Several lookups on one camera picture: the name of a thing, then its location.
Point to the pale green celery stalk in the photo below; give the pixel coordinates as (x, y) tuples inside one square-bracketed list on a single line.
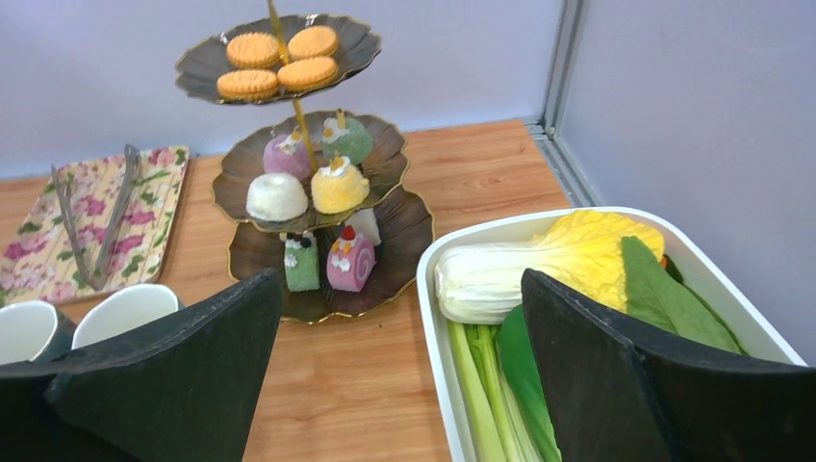
[(498, 430)]

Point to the white oval vegetable basin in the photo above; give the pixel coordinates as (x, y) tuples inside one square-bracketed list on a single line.
[(756, 335)]

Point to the yellow cupcake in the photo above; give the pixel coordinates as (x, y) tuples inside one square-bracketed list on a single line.
[(338, 187)]

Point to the pink strawberry cake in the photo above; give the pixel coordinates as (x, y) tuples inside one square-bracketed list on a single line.
[(350, 261)]

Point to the white triangular cake slice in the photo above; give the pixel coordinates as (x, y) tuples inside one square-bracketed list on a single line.
[(365, 222)]

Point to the green round cake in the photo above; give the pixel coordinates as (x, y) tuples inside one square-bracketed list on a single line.
[(352, 140)]

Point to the purple cake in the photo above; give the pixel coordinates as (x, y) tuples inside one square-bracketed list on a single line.
[(287, 154)]

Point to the three-tier dark cake stand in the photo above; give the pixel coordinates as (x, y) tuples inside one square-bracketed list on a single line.
[(405, 223)]

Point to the green cake with panda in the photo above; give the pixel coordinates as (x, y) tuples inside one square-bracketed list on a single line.
[(301, 262)]

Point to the white round cake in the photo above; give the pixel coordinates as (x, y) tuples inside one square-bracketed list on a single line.
[(276, 196)]

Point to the green bok choy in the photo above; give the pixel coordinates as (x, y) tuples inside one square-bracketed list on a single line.
[(519, 368)]

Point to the metal serving tongs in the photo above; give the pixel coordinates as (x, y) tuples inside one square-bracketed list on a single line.
[(92, 251)]

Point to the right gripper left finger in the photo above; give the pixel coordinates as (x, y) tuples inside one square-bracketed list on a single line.
[(181, 388)]

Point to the grey handled mug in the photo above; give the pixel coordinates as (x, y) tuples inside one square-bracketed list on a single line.
[(34, 331)]

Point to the long dark green leaf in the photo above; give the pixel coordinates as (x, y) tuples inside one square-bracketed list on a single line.
[(654, 297)]

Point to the floral rectangular tray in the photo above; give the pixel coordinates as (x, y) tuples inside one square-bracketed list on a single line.
[(39, 262)]

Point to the napa cabbage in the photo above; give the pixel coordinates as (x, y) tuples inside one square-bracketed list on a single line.
[(548, 268)]

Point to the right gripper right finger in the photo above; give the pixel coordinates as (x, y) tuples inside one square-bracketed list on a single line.
[(620, 389)]

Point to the light blue handled mug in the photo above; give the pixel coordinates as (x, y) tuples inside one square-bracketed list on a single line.
[(127, 309)]

